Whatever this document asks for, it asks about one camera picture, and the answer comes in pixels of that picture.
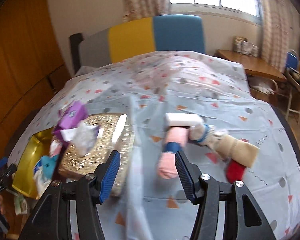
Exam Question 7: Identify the pink sock with blue band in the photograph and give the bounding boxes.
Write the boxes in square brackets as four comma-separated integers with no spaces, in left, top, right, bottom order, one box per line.
[157,127,189,179]

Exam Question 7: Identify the gold shiny storage box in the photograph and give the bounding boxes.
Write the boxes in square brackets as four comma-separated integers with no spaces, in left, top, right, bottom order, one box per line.
[12,127,53,199]

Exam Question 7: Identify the red knitted sock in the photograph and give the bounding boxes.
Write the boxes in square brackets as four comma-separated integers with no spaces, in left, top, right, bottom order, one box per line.
[225,159,246,184]

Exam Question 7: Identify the teal sock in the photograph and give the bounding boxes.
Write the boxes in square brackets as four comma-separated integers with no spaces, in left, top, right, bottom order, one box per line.
[33,155,58,198]

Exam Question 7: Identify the beige ribbed sock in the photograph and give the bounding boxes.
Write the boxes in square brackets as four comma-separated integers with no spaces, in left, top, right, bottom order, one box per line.
[214,134,259,168]

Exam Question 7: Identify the white sock with blue stripe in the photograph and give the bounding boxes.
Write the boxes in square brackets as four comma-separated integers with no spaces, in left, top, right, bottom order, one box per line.
[189,124,228,152]

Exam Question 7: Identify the purple cardboard box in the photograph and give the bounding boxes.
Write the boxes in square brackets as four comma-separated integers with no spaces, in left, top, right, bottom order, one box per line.
[53,101,88,142]

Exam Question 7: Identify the gold glitter box lid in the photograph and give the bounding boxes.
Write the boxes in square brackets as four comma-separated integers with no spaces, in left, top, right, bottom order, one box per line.
[58,113,135,197]

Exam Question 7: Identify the white rectangular box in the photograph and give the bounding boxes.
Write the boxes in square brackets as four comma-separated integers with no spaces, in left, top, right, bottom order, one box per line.
[165,113,204,127]

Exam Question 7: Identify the patterned light blue bedsheet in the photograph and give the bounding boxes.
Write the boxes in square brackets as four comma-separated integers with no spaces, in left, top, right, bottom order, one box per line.
[8,51,300,239]

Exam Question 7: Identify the wooden desk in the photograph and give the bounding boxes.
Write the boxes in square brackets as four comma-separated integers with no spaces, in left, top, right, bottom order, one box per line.
[216,49,288,106]

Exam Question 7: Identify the wooden wardrobe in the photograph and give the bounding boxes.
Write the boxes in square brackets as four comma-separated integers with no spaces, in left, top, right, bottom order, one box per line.
[0,0,70,158]

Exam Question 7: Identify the blue chair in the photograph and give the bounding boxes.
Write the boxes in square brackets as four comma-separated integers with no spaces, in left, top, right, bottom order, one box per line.
[286,49,299,70]

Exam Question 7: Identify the stack of books on desk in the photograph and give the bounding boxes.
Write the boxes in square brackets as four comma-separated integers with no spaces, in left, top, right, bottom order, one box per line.
[232,36,258,57]

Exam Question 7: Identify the floral curtain right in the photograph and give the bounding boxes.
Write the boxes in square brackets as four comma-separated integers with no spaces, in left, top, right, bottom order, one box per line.
[260,0,300,73]

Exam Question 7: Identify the grey yellow blue headboard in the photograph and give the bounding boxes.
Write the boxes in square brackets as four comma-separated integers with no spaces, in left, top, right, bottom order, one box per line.
[69,14,205,73]

